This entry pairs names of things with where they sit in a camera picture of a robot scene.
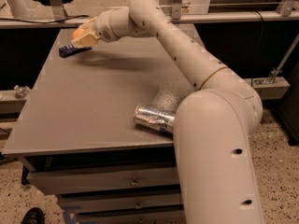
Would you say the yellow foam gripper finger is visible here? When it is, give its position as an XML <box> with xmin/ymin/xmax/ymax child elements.
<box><xmin>71</xmin><ymin>31</ymin><xmax>100</xmax><ymax>48</ymax></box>
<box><xmin>80</xmin><ymin>17</ymin><xmax>96</xmax><ymax>30</ymax></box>

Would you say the orange fruit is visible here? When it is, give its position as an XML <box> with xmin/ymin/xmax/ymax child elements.
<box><xmin>72</xmin><ymin>28</ymin><xmax>84</xmax><ymax>38</ymax></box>

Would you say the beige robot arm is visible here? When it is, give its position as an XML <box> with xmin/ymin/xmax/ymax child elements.
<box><xmin>72</xmin><ymin>0</ymin><xmax>264</xmax><ymax>224</ymax></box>

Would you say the blue rxbar blueberry wrapper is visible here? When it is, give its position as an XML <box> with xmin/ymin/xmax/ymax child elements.
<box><xmin>59</xmin><ymin>45</ymin><xmax>91</xmax><ymax>58</ymax></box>

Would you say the white pipe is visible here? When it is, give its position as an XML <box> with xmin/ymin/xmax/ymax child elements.
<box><xmin>5</xmin><ymin>0</ymin><xmax>32</xmax><ymax>18</ymax></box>

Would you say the small shiny crumpled object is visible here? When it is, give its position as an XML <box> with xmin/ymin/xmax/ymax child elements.
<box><xmin>14</xmin><ymin>85</ymin><xmax>30</xmax><ymax>99</ymax></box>

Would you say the grey drawer cabinet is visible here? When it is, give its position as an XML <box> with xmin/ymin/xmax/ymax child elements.
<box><xmin>3</xmin><ymin>30</ymin><xmax>193</xmax><ymax>219</ymax></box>

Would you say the crushed silver can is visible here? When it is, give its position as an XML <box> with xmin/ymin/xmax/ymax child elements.
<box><xmin>134</xmin><ymin>105</ymin><xmax>175</xmax><ymax>133</ymax></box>

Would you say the top grey drawer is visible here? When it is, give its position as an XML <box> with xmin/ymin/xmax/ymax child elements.
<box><xmin>27</xmin><ymin>164</ymin><xmax>179</xmax><ymax>195</ymax></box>

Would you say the grey drawer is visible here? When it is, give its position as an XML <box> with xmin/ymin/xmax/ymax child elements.
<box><xmin>27</xmin><ymin>164</ymin><xmax>179</xmax><ymax>195</ymax></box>
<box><xmin>76</xmin><ymin>210</ymin><xmax>184</xmax><ymax>224</ymax></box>
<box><xmin>58</xmin><ymin>193</ymin><xmax>181</xmax><ymax>213</ymax></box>

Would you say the middle grey drawer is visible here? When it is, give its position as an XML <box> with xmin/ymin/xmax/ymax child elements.
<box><xmin>58</xmin><ymin>193</ymin><xmax>181</xmax><ymax>213</ymax></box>

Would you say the black shoe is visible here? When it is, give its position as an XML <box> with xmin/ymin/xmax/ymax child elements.
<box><xmin>21</xmin><ymin>207</ymin><xmax>45</xmax><ymax>224</ymax></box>

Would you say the bottom grey drawer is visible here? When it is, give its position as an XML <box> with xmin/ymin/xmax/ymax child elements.
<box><xmin>76</xmin><ymin>210</ymin><xmax>184</xmax><ymax>224</ymax></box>

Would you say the black cable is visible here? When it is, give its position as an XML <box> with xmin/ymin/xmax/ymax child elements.
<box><xmin>0</xmin><ymin>14</ymin><xmax>90</xmax><ymax>25</ymax></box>

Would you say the metal upright bracket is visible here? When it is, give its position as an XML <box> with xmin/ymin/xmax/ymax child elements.
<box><xmin>49</xmin><ymin>0</ymin><xmax>67</xmax><ymax>21</ymax></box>
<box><xmin>171</xmin><ymin>0</ymin><xmax>182</xmax><ymax>20</ymax></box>

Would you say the metal upright bracket centre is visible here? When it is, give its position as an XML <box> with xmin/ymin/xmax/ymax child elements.
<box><xmin>171</xmin><ymin>0</ymin><xmax>182</xmax><ymax>20</ymax></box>

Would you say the grey metal rail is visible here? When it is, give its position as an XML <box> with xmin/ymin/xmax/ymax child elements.
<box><xmin>0</xmin><ymin>10</ymin><xmax>299</xmax><ymax>29</ymax></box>

